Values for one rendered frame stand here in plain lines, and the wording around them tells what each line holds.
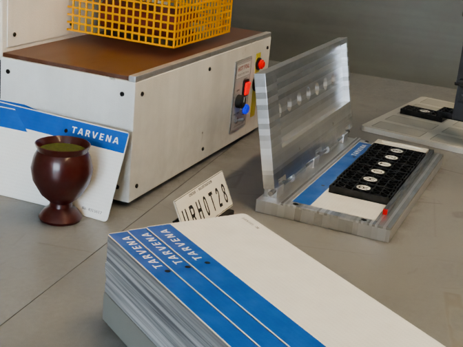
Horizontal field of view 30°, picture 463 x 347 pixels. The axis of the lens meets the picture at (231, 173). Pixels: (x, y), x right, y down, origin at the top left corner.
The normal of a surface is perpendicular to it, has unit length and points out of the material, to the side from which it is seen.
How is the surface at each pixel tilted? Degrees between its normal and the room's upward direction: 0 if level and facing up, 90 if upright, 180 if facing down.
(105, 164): 69
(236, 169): 0
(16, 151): 63
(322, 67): 78
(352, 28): 90
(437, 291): 0
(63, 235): 0
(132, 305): 90
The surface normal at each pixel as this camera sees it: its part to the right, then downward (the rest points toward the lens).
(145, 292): -0.85, 0.09
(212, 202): 0.87, -0.22
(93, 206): -0.39, -0.11
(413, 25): -0.32, 0.28
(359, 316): 0.09, -0.94
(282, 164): 0.92, 0.01
